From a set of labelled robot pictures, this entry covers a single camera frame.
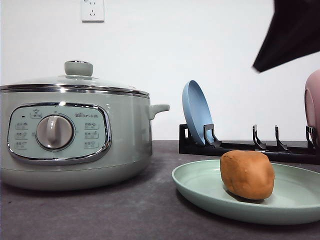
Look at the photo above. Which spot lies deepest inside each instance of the green electric steamer pot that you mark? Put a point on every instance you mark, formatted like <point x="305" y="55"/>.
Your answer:
<point x="75" y="139"/>

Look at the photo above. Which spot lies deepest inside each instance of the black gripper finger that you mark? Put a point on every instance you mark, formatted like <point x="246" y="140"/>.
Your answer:
<point x="294" y="31"/>

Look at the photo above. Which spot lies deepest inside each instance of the glass steamer lid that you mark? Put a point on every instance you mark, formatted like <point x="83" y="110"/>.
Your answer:
<point x="78" y="78"/>

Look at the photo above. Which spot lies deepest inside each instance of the pink plate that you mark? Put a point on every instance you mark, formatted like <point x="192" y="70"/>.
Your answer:
<point x="312" y="104"/>

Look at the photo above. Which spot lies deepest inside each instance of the brown potato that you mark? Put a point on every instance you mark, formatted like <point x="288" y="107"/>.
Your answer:
<point x="247" y="174"/>

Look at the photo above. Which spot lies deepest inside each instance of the green plate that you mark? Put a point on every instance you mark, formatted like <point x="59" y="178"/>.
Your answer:
<point x="293" y="200"/>

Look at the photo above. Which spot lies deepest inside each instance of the white wall socket left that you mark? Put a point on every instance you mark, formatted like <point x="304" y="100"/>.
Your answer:
<point x="92" y="11"/>

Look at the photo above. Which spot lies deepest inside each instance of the black dish rack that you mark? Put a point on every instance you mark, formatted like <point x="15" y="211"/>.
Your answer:
<point x="309" y="154"/>

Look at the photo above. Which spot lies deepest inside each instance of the blue plate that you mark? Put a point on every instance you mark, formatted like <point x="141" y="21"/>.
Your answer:
<point x="196" y="108"/>

